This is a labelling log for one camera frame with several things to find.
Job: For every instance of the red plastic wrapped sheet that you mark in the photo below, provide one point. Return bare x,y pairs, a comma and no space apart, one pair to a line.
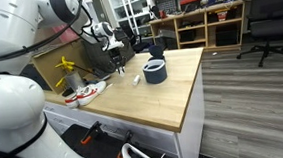
66,35

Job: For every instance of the large dark blue bowl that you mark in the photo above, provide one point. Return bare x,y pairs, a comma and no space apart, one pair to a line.
155,74

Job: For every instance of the black fabric bag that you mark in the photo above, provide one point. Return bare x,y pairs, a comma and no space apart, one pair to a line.
101,56

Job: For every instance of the black chair with blue seat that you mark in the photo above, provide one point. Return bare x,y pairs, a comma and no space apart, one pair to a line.
135,41

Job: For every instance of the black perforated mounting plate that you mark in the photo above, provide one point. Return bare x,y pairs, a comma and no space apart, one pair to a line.
96,150

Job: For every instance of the small dark blue bowl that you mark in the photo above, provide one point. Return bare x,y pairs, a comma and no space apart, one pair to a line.
156,51

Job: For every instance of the red tool case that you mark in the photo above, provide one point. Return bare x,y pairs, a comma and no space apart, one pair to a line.
190,1

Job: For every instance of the wooden shelf unit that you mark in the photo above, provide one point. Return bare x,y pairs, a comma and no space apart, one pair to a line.
204,19

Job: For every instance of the small white cylinder object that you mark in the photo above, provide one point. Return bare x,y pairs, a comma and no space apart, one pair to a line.
122,72
136,80

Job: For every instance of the white curved plastic part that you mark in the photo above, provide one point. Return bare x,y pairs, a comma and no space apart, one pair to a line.
136,154

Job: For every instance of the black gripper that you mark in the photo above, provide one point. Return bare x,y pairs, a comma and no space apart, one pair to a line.
116,54

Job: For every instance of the large cardboard box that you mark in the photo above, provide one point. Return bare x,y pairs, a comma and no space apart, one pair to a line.
53,63

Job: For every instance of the dark shoe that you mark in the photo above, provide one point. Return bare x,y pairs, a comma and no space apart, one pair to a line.
101,74

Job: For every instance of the black office chair with armrests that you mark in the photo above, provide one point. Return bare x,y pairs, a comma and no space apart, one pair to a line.
268,23

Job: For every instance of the silver metal cylinder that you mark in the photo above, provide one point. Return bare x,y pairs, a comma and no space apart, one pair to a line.
74,81

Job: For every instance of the white red sneaker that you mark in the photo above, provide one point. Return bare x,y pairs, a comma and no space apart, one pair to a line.
90,92
71,100

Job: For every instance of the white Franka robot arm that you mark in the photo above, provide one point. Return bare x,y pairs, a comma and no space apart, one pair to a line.
13,108

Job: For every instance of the white glass door cabinet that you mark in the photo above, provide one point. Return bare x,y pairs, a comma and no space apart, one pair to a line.
126,6

